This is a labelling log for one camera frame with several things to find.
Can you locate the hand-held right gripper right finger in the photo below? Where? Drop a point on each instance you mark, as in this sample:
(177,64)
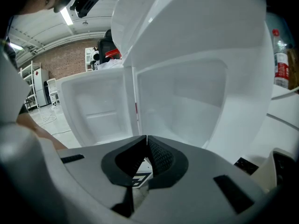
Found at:
(198,195)

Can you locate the white open rack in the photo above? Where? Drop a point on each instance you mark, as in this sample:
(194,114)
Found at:
(29,85)

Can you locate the red-label plastic bottle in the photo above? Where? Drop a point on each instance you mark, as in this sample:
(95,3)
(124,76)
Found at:
(281,69)

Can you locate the black office chair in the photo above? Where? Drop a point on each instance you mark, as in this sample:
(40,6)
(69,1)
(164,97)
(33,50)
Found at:
(106,48)

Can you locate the white water dispenser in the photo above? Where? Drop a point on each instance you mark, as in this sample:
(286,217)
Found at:
(198,90)

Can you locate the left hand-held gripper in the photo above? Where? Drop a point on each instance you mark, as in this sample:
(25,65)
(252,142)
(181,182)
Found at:
(14,171)

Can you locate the white refrigerator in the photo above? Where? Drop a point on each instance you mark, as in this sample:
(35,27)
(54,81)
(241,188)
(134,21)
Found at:
(41,87)

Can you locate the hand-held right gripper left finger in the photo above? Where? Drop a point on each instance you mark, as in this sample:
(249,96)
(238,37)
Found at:
(93,171)

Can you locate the person's left forearm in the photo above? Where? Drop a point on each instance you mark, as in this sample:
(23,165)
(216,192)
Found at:
(39,129)

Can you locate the white chair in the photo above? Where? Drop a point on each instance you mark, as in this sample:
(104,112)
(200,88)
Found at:
(52,90)

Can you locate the ceiling tube light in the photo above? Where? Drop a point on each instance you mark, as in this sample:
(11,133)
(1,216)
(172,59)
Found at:
(66,16)
(16,46)

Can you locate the brown paper bag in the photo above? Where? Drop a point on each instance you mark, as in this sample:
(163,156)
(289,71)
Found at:
(294,69)

